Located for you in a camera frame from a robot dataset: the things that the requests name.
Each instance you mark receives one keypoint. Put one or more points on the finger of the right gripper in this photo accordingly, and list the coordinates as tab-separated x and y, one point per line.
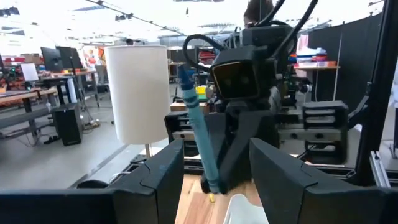
242	140
222	133

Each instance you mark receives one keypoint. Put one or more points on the white plastic bin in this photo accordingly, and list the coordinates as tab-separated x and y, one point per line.
242	211

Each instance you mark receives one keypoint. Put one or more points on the yellow green box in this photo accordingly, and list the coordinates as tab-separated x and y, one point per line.
201	91

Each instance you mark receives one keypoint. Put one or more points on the shelf with colourful items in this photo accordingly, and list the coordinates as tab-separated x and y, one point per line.
314	63

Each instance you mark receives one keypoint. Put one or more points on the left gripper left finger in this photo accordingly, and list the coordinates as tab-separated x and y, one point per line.
155	189

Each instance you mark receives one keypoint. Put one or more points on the white paper towel roll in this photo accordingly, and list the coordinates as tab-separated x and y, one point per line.
136	93

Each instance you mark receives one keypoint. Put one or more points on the black table clamp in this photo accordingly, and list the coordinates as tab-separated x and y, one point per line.
91	184

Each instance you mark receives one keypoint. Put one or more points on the black rig upright post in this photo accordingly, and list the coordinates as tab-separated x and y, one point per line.
377	93

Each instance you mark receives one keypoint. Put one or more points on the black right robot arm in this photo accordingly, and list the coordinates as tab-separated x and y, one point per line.
273	37

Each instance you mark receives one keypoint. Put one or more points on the black computer monitor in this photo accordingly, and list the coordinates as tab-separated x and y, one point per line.
73	56
51	59

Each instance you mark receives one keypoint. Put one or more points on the wooden workbench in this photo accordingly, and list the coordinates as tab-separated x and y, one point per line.
18	98

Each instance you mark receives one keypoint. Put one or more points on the white paper sign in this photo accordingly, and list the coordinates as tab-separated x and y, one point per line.
29	72

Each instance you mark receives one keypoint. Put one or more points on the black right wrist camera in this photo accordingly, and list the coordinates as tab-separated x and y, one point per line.
239	74

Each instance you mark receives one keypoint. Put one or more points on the silver aluminium extrusion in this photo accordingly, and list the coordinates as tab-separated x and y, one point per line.
379	169

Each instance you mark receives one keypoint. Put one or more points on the person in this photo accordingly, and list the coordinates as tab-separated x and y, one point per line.
250	14

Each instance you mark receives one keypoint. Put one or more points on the black partition wall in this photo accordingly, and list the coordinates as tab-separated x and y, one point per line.
351	46

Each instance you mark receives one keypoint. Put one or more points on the yellow crayon piece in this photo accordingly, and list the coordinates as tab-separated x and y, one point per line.
212	198

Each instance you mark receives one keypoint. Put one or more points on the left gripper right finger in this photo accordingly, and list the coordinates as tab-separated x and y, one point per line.
280	186

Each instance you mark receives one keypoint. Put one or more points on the black computer tower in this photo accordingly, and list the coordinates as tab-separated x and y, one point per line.
66	124

